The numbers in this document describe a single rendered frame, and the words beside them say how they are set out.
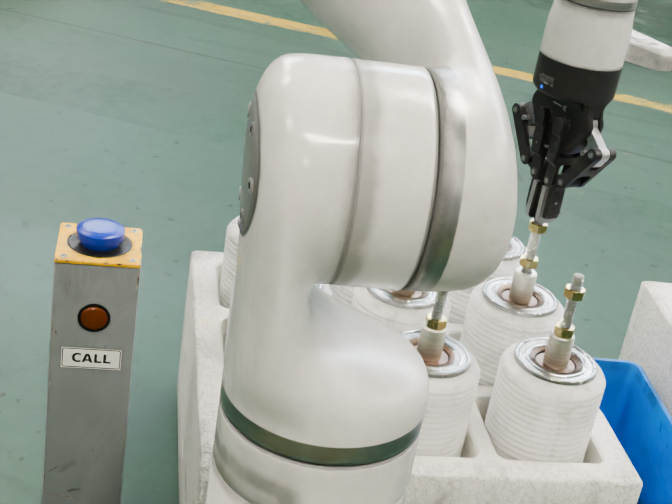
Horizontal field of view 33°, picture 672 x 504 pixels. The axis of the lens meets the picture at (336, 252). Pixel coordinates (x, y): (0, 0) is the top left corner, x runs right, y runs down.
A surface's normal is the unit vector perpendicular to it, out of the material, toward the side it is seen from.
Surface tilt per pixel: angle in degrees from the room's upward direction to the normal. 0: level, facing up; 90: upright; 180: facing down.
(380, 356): 19
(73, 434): 90
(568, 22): 81
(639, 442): 88
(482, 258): 106
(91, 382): 90
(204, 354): 0
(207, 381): 0
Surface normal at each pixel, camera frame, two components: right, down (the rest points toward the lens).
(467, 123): 0.29, -0.44
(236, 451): -0.76, 0.18
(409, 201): 0.13, 0.30
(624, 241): 0.15, -0.89
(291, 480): -0.25, 0.39
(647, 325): -0.99, -0.10
